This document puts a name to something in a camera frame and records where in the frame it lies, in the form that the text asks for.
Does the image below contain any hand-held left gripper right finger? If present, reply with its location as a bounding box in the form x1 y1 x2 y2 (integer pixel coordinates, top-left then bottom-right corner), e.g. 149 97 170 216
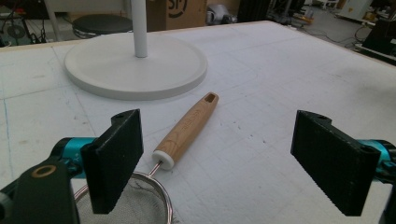
290 109 396 217

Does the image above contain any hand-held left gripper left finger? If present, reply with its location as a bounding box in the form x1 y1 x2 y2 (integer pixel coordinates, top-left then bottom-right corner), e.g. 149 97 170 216
50 108 145 215

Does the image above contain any wooden handled mesh strainer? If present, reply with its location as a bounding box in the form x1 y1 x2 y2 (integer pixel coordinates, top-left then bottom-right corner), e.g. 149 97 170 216
74 91 219 224

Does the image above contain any white round stand base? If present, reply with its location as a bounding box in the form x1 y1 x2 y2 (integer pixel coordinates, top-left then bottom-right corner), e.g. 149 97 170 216
64 0 208 102

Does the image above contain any black round stool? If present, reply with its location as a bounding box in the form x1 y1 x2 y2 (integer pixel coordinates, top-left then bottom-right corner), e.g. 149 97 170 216
72 13 134 39

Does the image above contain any brown cardboard box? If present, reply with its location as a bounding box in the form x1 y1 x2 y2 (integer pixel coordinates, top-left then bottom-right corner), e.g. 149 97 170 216
146 0 208 33

